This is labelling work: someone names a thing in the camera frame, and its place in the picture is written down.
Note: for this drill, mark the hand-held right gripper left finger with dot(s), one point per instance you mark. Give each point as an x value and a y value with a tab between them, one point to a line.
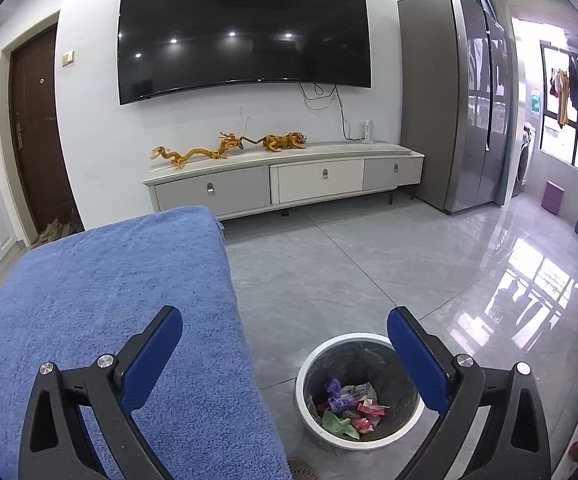
151	360

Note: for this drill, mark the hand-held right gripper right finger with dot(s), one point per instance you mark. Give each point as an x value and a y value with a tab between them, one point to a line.
419	365

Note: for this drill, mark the white printed plastic wrapper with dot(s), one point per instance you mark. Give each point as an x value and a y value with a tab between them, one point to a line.
361	391

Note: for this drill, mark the purple snack wrapper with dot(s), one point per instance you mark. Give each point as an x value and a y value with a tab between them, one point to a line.
336	395

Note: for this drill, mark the grey round trash bin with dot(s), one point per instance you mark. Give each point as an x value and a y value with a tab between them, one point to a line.
319	365

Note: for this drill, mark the green snack wrapper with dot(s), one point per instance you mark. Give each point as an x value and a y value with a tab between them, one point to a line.
336	422

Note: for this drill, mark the small red packet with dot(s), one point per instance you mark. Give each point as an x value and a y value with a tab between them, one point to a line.
364	427

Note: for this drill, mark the blue fluffy blanket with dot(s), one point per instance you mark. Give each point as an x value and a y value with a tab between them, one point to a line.
94	285

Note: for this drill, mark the pair of brown shoes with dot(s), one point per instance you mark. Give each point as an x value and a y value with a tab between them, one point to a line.
56	230

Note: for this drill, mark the dark brown door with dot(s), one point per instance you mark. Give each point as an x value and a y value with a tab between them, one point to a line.
39	150

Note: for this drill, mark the golden dragon figurine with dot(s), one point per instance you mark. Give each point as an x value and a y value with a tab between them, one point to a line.
194	154

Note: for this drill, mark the purple stool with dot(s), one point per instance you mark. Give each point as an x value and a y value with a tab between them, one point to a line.
553	197

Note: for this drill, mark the white television cabinet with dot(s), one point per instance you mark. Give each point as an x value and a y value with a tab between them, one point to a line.
319	175

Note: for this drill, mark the white washing machine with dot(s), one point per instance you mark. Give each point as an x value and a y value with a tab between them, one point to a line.
524	160

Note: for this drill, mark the white upright device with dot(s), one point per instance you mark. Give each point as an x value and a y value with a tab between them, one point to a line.
367	131

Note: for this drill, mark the golden tiger figurine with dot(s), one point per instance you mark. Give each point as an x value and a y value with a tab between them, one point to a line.
281	141

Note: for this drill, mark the grey tall refrigerator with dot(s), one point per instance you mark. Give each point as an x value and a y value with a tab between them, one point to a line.
429	110

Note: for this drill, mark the black framed window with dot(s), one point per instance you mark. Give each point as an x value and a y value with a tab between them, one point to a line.
559	140

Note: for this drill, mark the hanging clothes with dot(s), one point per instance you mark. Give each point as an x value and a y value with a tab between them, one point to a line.
576	90

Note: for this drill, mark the beige wall switch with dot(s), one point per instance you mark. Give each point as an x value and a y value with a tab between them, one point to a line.
68	57

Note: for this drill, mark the black wall television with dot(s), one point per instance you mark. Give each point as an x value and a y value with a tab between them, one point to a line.
244	25

